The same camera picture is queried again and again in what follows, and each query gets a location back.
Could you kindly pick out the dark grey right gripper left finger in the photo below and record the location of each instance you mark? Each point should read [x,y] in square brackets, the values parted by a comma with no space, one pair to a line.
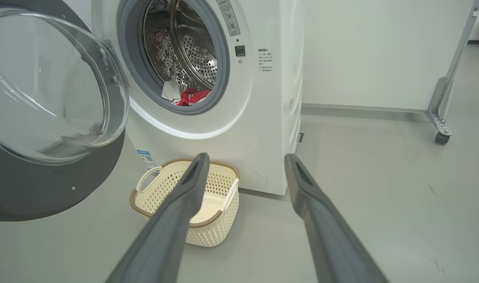
[164,232]

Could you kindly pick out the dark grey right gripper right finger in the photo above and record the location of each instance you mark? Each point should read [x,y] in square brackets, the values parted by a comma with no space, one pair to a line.
[329,239]

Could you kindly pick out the dark grey glass washer door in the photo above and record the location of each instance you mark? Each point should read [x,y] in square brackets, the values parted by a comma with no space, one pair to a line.
[46,184]

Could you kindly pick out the red shorts with white stripe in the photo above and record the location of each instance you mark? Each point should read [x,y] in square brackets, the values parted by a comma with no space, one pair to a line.
[202,96]

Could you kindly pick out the red white-trimmed jersey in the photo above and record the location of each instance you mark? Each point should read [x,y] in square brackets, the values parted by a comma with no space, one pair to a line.
[172,91]

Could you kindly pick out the cream perforated laundry basket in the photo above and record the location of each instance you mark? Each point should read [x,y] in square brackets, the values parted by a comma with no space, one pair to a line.
[215,232]

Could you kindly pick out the white front-load washing machine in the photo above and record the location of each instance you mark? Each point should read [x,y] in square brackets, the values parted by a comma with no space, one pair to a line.
[263,118]

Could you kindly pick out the grey rubber door seal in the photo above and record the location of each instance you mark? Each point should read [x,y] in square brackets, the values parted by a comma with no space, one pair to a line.
[223,74]

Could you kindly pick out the metal washer door hinge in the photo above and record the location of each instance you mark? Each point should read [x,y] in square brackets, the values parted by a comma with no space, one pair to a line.
[110,49]

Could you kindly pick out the black door latch socket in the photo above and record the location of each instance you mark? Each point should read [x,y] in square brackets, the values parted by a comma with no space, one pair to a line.
[240,50]

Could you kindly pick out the blue energy label sticker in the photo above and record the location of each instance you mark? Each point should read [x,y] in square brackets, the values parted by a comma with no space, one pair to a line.
[146,159]

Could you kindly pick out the round drain filter cover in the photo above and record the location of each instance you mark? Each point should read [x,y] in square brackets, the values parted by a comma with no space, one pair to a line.
[255,177]

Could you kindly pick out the steel perforated washer drum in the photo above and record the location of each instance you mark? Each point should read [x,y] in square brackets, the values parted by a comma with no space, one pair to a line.
[196,59]

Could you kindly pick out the grey metal caster leg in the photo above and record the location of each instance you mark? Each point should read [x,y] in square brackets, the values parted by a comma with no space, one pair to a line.
[439,102]

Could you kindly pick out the printed instruction text label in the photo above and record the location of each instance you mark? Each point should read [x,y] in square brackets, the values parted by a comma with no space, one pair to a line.
[265,59]

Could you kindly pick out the white partition panel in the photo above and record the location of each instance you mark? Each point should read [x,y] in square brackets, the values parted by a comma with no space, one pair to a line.
[373,51]

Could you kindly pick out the grey warning sticker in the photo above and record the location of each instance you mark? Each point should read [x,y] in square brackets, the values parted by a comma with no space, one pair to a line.
[229,17]

